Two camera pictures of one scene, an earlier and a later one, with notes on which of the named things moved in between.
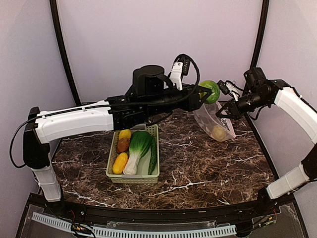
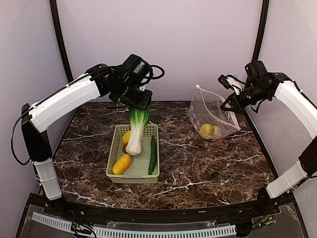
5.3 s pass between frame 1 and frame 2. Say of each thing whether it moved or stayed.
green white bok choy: moved
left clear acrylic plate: stayed
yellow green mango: moved
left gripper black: moved
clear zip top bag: moved
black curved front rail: stayed
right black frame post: stayed
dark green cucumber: stayed
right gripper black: moved
